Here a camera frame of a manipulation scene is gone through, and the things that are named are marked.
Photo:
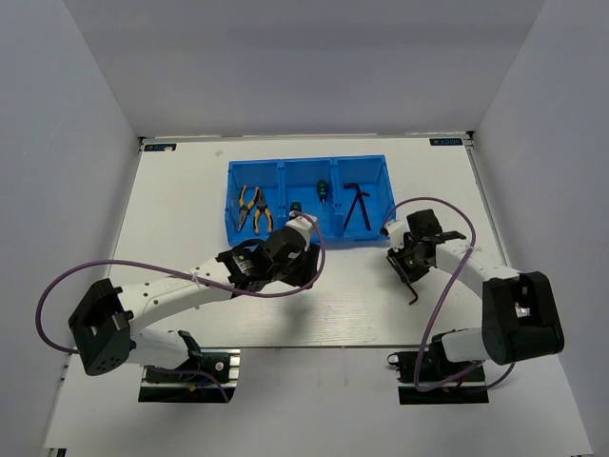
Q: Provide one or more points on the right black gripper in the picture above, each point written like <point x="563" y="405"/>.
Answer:
<point x="397" y="257"/>

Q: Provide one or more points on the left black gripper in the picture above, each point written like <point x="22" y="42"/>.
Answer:
<point x="304" y="271"/>

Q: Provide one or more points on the thin straight hex key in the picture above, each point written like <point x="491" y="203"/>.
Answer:
<point x="413" y="292"/>

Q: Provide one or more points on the yellow black pliers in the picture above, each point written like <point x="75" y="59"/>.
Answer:
<point x="246" y="207"/>
<point x="262" y="209"/>

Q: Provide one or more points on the bent hex key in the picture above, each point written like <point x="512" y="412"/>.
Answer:
<point x="358" y="199"/>

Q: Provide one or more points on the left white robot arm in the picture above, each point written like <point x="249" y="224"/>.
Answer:
<point x="113" y="325"/>

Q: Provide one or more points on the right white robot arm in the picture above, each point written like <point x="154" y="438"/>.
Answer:
<point x="519" y="316"/>

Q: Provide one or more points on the blue three-compartment bin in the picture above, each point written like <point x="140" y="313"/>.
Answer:
<point x="286" y="180"/>

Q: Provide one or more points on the right corner label sticker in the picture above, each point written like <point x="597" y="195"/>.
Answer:
<point x="445" y="142"/>

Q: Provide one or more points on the corner label sticker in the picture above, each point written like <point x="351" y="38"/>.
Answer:
<point x="445" y="142"/>
<point x="160" y="147"/>

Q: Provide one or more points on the left corner label sticker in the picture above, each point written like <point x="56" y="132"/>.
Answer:
<point x="160" y="147"/>

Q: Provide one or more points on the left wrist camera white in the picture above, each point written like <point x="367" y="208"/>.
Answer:
<point x="303" y="224"/>

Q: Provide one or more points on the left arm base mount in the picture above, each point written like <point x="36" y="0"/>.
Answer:
<point x="208" y="378"/>

